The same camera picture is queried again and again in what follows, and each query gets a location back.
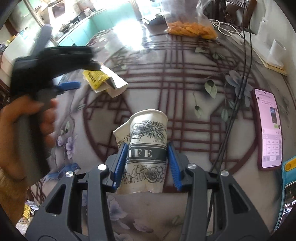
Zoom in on floral paper cup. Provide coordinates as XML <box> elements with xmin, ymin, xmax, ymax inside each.
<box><xmin>113</xmin><ymin>109</ymin><xmax>168</xmax><ymax>194</ymax></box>

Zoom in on yellow white torn carton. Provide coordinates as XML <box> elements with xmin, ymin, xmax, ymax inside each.
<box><xmin>83</xmin><ymin>65</ymin><xmax>128</xmax><ymax>98</ymax></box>

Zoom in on teal kitchen cabinets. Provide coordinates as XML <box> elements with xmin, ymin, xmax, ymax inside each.
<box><xmin>58</xmin><ymin>8</ymin><xmax>136</xmax><ymax>46</ymax></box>

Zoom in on person's left hand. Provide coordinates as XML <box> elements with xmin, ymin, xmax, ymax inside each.
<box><xmin>1</xmin><ymin>95</ymin><xmax>57</xmax><ymax>181</ymax></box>

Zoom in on smartphone in pink case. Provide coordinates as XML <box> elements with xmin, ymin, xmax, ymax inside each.
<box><xmin>252</xmin><ymin>88</ymin><xmax>283</xmax><ymax>171</ymax></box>

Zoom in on dark packaged snack box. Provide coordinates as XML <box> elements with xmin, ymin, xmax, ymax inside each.
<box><xmin>143</xmin><ymin>15</ymin><xmax>167</xmax><ymax>29</ymax></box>

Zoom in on teal tablet case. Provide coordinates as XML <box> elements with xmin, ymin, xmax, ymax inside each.
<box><xmin>274</xmin><ymin>156</ymin><xmax>296</xmax><ymax>231</ymax></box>

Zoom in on clear bag of orange snacks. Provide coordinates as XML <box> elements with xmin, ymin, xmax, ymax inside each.
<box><xmin>162</xmin><ymin>0</ymin><xmax>218</xmax><ymax>40</ymax></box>

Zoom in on white desk lamp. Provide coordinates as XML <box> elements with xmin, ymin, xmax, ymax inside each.
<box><xmin>249</xmin><ymin>3</ymin><xmax>288</xmax><ymax>76</ymax></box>

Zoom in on white charger cable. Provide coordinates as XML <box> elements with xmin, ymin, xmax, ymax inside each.
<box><xmin>209</xmin><ymin>19</ymin><xmax>246</xmax><ymax>43</ymax></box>

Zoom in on black cable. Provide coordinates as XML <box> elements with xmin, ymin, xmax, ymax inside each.
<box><xmin>209</xmin><ymin>0</ymin><xmax>254</xmax><ymax>173</ymax></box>

